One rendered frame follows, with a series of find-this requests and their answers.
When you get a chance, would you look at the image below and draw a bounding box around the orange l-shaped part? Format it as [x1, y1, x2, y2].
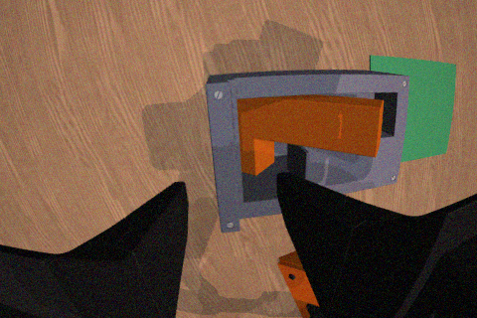
[236, 94, 385, 176]

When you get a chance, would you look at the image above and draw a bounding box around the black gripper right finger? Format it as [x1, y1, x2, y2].
[275, 172, 477, 318]

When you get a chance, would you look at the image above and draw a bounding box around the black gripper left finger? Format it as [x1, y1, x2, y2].
[0, 182, 188, 318]

